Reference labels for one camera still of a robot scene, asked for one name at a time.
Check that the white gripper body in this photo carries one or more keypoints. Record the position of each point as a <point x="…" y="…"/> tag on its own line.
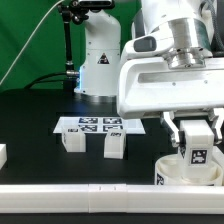
<point x="178" y="78"/>

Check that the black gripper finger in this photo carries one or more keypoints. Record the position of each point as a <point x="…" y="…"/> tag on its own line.
<point x="166" y="121"/>
<point x="216" y="116"/>

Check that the white round stool seat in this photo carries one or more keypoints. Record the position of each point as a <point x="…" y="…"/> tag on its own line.
<point x="168" y="172"/>

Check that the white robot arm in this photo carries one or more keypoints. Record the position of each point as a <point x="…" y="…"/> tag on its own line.
<point x="189" y="22"/>

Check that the white marker sheet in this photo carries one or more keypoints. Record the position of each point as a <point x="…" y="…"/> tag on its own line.
<point x="101" y="124"/>

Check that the white left side block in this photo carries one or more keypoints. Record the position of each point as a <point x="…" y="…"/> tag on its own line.
<point x="3" y="155"/>

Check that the white right side rail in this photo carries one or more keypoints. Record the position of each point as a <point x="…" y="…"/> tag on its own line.
<point x="218" y="156"/>

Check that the white rail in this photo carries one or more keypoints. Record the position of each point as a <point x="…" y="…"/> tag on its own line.
<point x="121" y="198"/>
<point x="218" y="156"/>

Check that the black camera stand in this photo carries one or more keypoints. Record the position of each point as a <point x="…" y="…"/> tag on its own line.
<point x="76" y="11"/>

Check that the white front rail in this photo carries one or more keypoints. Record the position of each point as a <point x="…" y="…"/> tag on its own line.
<point x="121" y="198"/>

